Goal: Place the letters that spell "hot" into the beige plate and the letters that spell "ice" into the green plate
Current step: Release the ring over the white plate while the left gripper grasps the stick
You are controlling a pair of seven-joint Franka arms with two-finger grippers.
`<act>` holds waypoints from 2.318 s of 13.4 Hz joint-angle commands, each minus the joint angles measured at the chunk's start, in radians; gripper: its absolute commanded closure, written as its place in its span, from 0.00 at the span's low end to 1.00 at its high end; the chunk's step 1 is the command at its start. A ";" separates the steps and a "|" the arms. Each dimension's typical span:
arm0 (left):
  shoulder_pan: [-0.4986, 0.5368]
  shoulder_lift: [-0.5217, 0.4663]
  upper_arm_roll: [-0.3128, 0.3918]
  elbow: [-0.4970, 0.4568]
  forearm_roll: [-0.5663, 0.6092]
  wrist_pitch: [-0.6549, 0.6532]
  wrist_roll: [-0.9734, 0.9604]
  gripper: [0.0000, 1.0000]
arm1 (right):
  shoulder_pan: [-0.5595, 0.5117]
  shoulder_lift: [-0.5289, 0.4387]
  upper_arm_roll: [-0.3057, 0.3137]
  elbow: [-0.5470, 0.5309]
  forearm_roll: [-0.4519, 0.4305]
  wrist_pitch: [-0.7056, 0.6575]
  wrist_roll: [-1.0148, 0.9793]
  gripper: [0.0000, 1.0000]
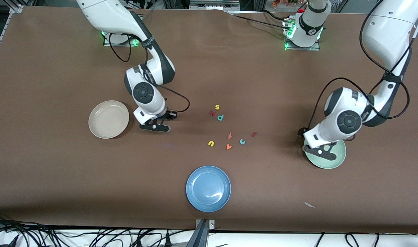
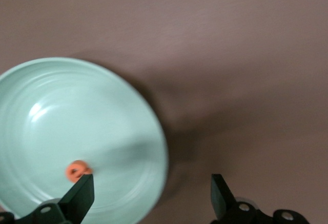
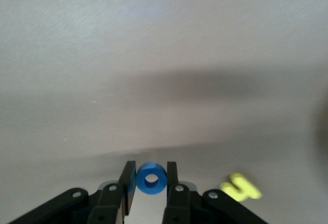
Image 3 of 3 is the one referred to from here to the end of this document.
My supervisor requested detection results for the yellow foam letter h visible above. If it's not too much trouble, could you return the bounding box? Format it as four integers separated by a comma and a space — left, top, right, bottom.
220, 172, 262, 201

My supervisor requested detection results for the brown table cover sheet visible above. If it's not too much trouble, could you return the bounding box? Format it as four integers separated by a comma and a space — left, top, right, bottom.
0, 0, 328, 224

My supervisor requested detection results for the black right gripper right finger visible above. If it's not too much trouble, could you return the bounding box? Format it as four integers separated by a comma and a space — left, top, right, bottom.
161, 161, 270, 224

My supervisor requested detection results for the blue foam letter o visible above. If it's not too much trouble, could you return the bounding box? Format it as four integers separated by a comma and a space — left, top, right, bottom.
135, 161, 168, 196

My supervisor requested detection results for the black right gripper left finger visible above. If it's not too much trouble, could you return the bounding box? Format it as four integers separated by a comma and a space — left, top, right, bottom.
7, 160, 137, 224

